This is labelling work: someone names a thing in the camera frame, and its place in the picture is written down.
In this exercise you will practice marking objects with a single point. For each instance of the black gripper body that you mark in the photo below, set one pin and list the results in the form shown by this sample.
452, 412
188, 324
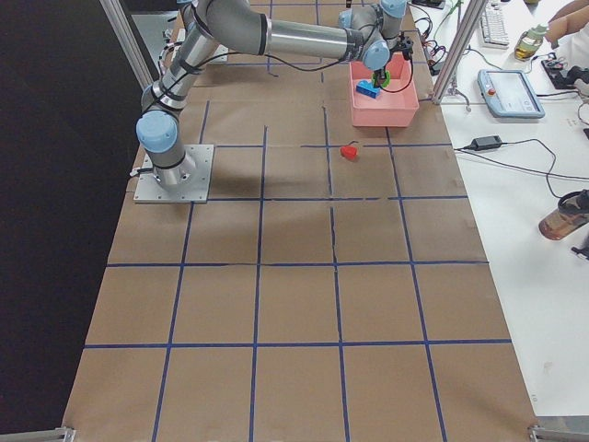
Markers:
382, 66

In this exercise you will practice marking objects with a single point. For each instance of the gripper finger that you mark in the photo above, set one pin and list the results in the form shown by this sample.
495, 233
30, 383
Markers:
376, 79
383, 77

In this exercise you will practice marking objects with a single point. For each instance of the green toy block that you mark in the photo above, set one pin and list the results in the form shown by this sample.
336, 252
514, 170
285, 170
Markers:
388, 78

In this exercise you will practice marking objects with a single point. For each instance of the blue toy block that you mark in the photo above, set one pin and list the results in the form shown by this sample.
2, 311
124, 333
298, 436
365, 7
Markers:
366, 88

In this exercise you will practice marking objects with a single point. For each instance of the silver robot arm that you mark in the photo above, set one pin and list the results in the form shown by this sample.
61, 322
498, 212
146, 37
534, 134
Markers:
368, 34

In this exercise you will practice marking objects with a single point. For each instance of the pink plastic box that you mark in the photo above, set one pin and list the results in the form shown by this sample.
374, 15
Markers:
386, 110

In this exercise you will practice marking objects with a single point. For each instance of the person hand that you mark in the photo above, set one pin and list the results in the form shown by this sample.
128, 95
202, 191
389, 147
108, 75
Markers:
562, 26

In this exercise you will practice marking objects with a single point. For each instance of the red toy block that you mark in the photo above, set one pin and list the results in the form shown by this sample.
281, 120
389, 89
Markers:
350, 152

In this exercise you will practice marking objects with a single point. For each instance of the white keyboard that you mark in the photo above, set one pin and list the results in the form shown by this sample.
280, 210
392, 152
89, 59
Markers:
492, 29

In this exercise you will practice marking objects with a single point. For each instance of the teach pendant tablet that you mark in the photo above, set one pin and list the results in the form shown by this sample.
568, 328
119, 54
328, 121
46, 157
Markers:
509, 94

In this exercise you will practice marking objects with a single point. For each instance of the black power adapter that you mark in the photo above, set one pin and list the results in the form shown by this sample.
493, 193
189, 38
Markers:
485, 143

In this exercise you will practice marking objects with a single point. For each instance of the brown water bottle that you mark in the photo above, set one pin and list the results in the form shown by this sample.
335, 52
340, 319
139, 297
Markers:
571, 213

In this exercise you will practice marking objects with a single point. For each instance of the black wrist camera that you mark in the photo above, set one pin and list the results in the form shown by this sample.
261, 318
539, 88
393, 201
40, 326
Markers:
405, 46

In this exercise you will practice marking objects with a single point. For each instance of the aluminium frame post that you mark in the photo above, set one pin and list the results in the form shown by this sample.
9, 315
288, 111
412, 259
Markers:
446, 81

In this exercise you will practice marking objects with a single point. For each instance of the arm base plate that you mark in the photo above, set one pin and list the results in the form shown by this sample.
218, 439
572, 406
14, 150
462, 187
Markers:
188, 182

